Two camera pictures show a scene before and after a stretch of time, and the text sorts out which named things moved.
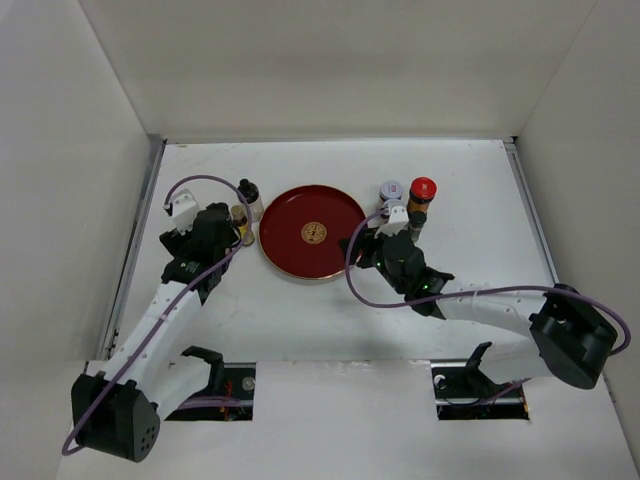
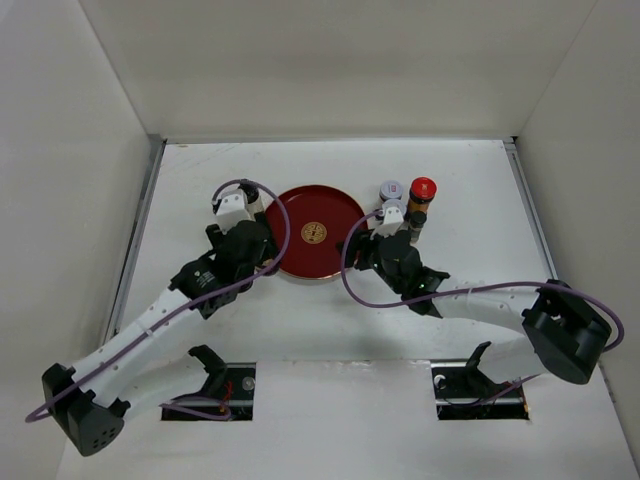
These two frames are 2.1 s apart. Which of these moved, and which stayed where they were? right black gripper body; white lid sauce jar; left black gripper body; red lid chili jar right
Moved: left black gripper body
Stayed: red lid chili jar right; white lid sauce jar; right black gripper body
